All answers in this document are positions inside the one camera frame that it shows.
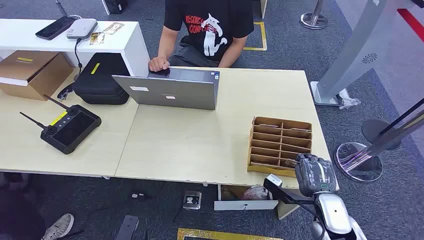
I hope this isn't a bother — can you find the clear plastic wrap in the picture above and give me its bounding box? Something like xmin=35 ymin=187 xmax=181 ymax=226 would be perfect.
xmin=335 ymin=88 xmax=362 ymax=111

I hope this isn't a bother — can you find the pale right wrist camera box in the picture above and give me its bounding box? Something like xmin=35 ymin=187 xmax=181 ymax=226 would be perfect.
xmin=263 ymin=173 xmax=316 ymax=206

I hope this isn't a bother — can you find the white small box device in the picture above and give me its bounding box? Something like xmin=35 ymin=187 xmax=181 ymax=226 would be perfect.
xmin=65 ymin=18 xmax=99 ymax=41

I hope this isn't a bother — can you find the black smartphone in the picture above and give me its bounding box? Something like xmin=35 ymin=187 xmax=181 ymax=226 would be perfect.
xmin=35 ymin=15 xmax=78 ymax=41

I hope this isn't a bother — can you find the black stanchion with round base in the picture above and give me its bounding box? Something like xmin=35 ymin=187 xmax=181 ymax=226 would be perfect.
xmin=361 ymin=97 xmax=424 ymax=151

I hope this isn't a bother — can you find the black strap buckle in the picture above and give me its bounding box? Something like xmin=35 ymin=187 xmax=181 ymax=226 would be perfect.
xmin=56 ymin=82 xmax=75 ymax=101

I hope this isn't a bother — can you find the black remote controller with antennas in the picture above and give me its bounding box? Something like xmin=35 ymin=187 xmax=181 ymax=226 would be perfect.
xmin=19 ymin=94 xmax=103 ymax=156

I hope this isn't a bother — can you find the black flat floor object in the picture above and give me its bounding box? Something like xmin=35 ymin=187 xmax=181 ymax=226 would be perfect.
xmin=115 ymin=214 xmax=140 ymax=240

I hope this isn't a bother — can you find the chrome stanchion with mirror base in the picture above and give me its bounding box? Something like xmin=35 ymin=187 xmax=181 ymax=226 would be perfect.
xmin=333 ymin=109 xmax=424 ymax=183

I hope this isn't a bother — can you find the long printed card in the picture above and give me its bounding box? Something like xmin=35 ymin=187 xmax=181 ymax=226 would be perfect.
xmin=102 ymin=22 xmax=125 ymax=36

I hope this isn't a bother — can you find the black carrying case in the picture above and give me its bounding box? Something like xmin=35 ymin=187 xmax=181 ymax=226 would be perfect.
xmin=72 ymin=52 xmax=131 ymax=106

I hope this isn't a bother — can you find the person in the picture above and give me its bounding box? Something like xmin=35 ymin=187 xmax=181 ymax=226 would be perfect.
xmin=148 ymin=0 xmax=255 ymax=73

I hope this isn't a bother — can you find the black power cable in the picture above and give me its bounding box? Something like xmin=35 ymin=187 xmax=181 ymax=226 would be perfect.
xmin=73 ymin=37 xmax=84 ymax=76

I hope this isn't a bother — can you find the small printed card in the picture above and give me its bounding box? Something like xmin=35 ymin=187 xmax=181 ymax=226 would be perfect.
xmin=89 ymin=31 xmax=106 ymax=46

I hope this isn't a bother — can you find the person's hand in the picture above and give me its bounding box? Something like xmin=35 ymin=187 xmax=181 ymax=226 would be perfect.
xmin=148 ymin=56 xmax=171 ymax=73

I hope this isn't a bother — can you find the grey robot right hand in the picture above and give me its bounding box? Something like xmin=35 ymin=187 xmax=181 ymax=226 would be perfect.
xmin=294 ymin=152 xmax=339 ymax=198

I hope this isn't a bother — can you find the white box under desk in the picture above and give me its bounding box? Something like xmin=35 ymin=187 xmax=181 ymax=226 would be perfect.
xmin=213 ymin=184 xmax=280 ymax=212

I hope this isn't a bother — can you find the grey kiosk stand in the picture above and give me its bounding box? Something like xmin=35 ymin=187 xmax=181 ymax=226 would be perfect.
xmin=309 ymin=0 xmax=398 ymax=107

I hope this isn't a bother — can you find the brown cardboard box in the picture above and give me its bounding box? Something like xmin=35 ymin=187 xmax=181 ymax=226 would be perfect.
xmin=0 ymin=50 xmax=76 ymax=102

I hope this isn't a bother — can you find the metal floor socket box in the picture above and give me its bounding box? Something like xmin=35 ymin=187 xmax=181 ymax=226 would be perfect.
xmin=182 ymin=190 xmax=203 ymax=211

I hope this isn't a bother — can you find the grey sneaker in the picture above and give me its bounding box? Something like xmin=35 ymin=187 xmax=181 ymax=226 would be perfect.
xmin=41 ymin=213 xmax=75 ymax=240

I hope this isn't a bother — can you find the chrome stanchion with round base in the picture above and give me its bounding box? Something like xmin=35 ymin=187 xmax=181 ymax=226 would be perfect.
xmin=299 ymin=0 xmax=329 ymax=31

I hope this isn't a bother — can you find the white desk shelf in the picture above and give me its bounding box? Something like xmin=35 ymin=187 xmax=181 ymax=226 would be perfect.
xmin=0 ymin=18 xmax=151 ymax=88

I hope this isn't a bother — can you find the wooden card organizer rack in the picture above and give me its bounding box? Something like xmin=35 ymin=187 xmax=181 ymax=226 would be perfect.
xmin=246 ymin=116 xmax=313 ymax=179

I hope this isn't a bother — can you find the grey laptop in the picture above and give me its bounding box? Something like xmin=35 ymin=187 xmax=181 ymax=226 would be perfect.
xmin=111 ymin=67 xmax=221 ymax=111

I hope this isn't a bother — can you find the crumpled plastic bag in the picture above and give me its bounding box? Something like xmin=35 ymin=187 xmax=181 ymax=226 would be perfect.
xmin=241 ymin=185 xmax=270 ymax=202

